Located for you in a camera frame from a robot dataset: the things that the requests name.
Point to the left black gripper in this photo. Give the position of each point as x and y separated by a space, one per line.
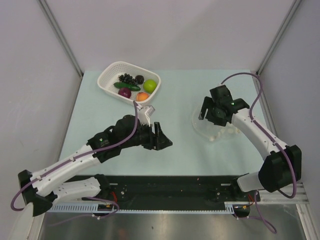
157 141

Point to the dark green fake cucumber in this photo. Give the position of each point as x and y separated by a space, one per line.
120 85

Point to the aluminium frame post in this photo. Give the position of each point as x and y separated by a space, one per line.
279 35
52 21

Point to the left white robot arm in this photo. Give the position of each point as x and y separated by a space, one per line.
47 187

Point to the red orange fake fruit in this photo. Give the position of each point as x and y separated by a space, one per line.
142 96

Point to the green fake fruit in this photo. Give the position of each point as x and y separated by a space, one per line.
149 86

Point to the polka dot zip bag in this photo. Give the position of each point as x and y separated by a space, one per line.
211 132

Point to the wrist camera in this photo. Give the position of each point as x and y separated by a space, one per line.
125 130
221 94

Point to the dark brown fake food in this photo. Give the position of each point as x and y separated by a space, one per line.
139 79

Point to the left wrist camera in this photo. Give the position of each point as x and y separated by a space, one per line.
125 130

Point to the white slotted cable duct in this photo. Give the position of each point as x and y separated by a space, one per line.
102 208

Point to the right aluminium frame post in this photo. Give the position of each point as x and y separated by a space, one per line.
279 35

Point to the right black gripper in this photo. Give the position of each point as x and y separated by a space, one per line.
207 103

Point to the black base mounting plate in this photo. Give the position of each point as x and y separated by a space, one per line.
173 192

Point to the dark fake grape bunch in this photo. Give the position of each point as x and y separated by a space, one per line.
127 78

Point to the white perforated plastic basket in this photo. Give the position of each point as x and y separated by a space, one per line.
110 75

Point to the purple fake fruit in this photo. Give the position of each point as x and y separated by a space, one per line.
125 92

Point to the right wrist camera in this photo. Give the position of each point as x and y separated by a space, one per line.
221 94

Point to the left aluminium frame post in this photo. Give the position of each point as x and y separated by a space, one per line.
52 21

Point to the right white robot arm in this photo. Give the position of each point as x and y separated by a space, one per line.
281 168

